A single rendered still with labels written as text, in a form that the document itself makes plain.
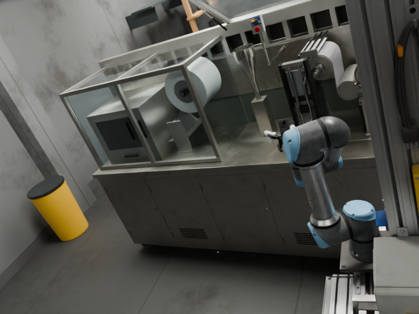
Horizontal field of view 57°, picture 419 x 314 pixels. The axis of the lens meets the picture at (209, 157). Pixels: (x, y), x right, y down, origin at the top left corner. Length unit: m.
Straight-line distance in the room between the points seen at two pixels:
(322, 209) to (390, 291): 0.54
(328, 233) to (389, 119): 0.70
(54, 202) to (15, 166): 0.67
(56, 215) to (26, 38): 2.18
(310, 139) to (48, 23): 4.66
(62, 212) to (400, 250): 3.73
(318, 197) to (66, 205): 3.34
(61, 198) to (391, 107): 3.80
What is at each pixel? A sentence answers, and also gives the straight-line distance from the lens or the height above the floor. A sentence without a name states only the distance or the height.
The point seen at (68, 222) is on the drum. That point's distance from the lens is 4.52.
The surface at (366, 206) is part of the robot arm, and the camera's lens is 1.66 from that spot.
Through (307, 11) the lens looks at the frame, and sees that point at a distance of 2.63.
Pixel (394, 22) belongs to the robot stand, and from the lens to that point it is 0.95.
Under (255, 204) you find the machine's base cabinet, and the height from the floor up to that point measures 0.57.
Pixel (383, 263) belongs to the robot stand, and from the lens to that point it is 1.17.
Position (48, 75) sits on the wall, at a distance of 5.36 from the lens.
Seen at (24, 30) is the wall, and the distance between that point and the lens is 5.34.
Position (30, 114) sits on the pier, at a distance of 4.70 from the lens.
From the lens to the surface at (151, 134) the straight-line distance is 2.82.
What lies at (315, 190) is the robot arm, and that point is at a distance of 1.50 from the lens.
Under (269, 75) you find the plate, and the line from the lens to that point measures 2.83.
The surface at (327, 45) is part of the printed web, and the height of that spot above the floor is 1.41.
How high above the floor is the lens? 2.07
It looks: 25 degrees down
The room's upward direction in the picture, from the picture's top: 22 degrees counter-clockwise
